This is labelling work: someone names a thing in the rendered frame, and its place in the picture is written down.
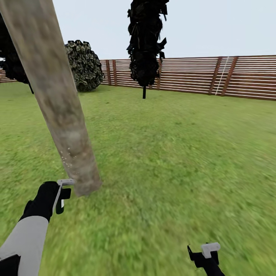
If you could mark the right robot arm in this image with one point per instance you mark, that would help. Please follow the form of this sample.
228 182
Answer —
208 259

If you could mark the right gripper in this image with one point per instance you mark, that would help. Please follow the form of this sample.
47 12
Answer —
201 261

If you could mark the pesticide atomizer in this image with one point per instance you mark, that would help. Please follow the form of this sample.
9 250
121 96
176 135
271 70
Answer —
60 207

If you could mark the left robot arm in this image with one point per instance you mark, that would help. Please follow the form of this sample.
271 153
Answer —
20 254

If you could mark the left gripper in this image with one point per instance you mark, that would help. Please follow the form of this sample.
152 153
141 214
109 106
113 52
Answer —
65 194

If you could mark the bush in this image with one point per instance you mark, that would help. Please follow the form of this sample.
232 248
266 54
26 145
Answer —
85 65

